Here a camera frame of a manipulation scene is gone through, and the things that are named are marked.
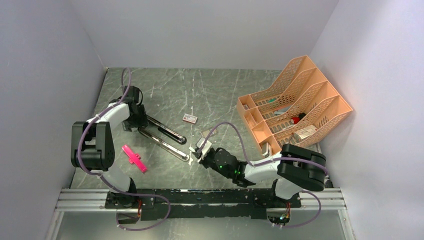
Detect beige stapler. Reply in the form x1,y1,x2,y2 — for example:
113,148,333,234
137,128,190,162

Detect black stapler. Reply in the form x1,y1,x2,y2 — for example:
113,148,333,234
147,115,187,145

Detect red white staple box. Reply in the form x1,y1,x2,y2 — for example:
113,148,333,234
182,113,198,124

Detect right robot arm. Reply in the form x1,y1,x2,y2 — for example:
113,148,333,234
190,142,328,207

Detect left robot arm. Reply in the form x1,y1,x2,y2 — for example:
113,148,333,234
70,86,148,208

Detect pink plastic clip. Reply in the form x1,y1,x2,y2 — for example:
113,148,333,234
121,144,148,174

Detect beige box in organizer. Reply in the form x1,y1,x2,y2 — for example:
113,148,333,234
293,125,318,142

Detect red black item in organizer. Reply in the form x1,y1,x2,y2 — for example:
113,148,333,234
290,112,306,125

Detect orange file organizer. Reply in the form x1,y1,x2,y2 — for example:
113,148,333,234
236,55,353,154

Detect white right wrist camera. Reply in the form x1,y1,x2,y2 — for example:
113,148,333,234
195,137,212,159

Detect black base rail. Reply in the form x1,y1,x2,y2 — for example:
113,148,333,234
104,188,301,221

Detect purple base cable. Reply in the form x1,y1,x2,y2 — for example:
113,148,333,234
99,178,172,233

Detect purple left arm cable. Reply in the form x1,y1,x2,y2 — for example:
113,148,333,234
76,67,133,193

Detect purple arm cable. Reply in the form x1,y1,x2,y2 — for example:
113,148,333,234
76,67,133,193
197,121,329,229

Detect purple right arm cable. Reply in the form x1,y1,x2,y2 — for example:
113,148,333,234
197,121,329,229

